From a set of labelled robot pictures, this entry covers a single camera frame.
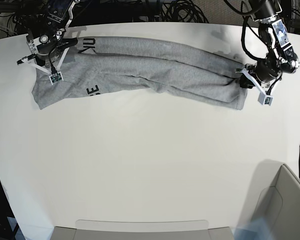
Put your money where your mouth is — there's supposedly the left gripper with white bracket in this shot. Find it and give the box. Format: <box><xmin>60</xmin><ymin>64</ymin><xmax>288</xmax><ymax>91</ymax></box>
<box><xmin>235</xmin><ymin>56</ymin><xmax>300</xmax><ymax>106</ymax></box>

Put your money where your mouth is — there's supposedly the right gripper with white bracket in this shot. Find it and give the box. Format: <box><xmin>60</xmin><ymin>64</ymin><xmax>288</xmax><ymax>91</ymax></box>
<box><xmin>16</xmin><ymin>31</ymin><xmax>78</xmax><ymax>84</ymax></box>

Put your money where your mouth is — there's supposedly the grey T-shirt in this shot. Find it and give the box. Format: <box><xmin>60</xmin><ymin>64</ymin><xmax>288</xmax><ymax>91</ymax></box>
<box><xmin>32</xmin><ymin>36</ymin><xmax>247</xmax><ymax>110</ymax></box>

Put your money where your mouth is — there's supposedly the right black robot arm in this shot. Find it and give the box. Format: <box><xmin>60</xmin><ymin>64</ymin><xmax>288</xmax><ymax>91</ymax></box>
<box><xmin>17</xmin><ymin>0</ymin><xmax>80</xmax><ymax>85</ymax></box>

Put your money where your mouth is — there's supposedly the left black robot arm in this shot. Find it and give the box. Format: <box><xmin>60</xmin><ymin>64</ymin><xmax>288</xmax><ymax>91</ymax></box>
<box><xmin>236</xmin><ymin>0</ymin><xmax>300</xmax><ymax>106</ymax></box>

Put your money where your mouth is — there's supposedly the grey box at right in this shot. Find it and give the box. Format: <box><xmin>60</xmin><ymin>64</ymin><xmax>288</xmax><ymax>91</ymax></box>
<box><xmin>251</xmin><ymin>164</ymin><xmax>300</xmax><ymax>240</ymax></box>

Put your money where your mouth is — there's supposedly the grey box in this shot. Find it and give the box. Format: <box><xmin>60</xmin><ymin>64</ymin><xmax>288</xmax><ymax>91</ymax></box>
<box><xmin>251</xmin><ymin>164</ymin><xmax>300</xmax><ymax>240</ymax></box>
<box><xmin>51</xmin><ymin>219</ymin><xmax>234</xmax><ymax>240</ymax></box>

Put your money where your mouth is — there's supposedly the blue cloth at bottom right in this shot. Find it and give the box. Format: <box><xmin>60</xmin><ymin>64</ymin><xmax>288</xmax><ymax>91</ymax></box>
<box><xmin>233</xmin><ymin>217</ymin><xmax>270</xmax><ymax>240</ymax></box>

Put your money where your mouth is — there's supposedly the grey box at bottom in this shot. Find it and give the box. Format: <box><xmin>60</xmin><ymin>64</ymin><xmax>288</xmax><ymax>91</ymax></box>
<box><xmin>51</xmin><ymin>219</ymin><xmax>234</xmax><ymax>240</ymax></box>

